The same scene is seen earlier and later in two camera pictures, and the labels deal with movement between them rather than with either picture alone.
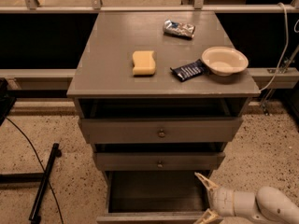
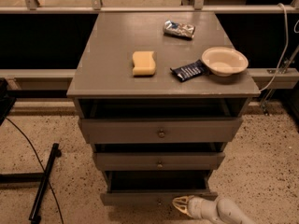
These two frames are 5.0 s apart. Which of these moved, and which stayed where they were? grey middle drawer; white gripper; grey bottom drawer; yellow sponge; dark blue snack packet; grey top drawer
Moved: white gripper; grey bottom drawer
Stayed: grey top drawer; dark blue snack packet; yellow sponge; grey middle drawer
